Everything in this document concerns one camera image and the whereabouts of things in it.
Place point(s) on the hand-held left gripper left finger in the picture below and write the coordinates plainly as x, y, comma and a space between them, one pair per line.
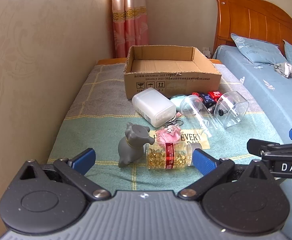
84, 158

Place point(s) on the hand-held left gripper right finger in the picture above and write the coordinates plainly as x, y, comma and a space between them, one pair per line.
201, 161

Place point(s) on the clear square plastic container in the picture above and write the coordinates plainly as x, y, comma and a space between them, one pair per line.
233, 115

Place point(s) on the clear bottle of yellow capsules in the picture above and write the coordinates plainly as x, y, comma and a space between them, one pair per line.
161, 156

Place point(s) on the grey toy animal figure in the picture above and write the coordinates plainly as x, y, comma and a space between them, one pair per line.
129, 148

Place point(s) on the white plastic container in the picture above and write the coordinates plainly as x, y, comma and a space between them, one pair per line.
153, 107

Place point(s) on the brown cardboard box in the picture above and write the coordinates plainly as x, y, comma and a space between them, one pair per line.
161, 80

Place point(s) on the checked grey green blanket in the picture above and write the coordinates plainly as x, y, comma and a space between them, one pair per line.
98, 120

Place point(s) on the blue printed bed sheet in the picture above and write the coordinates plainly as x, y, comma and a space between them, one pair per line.
273, 95

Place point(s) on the clear round plastic jar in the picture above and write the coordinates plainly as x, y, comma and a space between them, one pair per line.
191, 105

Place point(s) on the dark blue toy train car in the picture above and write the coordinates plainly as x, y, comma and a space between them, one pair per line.
207, 98

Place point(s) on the mint round case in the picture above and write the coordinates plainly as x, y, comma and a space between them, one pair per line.
175, 103

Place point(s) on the grey cloth toy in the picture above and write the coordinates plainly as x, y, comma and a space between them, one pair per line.
284, 70

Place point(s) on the red toy train engine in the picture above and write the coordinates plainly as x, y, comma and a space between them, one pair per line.
214, 94

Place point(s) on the wooden bed headboard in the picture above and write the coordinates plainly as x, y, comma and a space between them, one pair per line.
248, 17

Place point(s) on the pink patterned curtain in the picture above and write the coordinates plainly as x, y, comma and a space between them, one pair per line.
128, 17

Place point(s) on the white wall socket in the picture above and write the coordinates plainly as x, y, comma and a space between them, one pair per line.
206, 52

